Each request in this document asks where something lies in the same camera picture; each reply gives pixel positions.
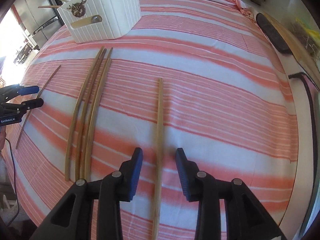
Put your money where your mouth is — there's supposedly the pink striped tablecloth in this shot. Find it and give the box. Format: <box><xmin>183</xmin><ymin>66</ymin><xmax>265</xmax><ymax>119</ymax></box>
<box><xmin>2</xmin><ymin>0</ymin><xmax>298</xmax><ymax>239</ymax></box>

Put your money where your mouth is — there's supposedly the lone dark wooden chopstick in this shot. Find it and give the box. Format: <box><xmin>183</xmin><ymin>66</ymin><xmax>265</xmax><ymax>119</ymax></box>
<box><xmin>15</xmin><ymin>64</ymin><xmax>62</xmax><ymax>150</ymax></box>

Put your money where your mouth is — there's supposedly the grey refrigerator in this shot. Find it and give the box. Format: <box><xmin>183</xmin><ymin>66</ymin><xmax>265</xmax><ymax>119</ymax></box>
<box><xmin>14</xmin><ymin>0</ymin><xmax>63</xmax><ymax>49</ymax></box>

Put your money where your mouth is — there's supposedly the wire basket with bags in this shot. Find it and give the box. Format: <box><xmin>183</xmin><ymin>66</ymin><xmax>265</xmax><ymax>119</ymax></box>
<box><xmin>291</xmin><ymin>18</ymin><xmax>319</xmax><ymax>62</ymax></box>

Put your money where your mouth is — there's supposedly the wooden cutting board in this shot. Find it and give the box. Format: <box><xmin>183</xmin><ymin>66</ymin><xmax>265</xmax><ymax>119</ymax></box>
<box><xmin>263</xmin><ymin>12</ymin><xmax>320</xmax><ymax>87</ymax></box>

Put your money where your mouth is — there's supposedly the cream utensil holder box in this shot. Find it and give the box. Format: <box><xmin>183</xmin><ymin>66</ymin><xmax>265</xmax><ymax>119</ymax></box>
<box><xmin>62</xmin><ymin>0</ymin><xmax>142</xmax><ymax>43</ymax></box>

